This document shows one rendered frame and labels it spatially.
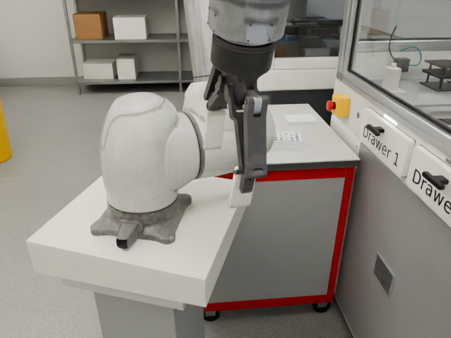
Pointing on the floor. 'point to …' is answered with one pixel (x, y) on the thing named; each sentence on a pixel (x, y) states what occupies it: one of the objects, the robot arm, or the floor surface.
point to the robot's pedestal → (142, 314)
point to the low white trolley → (290, 224)
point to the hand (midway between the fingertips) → (225, 169)
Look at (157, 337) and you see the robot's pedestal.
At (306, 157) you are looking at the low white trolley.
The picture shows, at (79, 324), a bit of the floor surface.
